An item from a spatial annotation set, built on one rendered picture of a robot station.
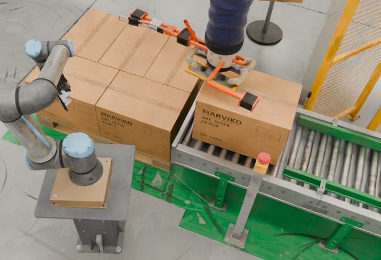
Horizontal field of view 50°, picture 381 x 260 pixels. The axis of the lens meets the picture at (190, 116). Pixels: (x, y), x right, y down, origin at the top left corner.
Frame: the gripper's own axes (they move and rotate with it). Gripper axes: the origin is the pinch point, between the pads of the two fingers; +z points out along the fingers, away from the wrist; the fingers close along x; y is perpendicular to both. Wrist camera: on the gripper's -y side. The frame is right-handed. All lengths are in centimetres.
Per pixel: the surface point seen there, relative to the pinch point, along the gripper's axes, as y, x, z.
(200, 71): 80, 2, 14
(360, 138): 165, 18, 103
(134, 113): 48, 65, 7
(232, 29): 91, -34, 9
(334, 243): 120, 46, 157
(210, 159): 68, 35, 62
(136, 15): 67, 11, -38
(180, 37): 78, -1, -9
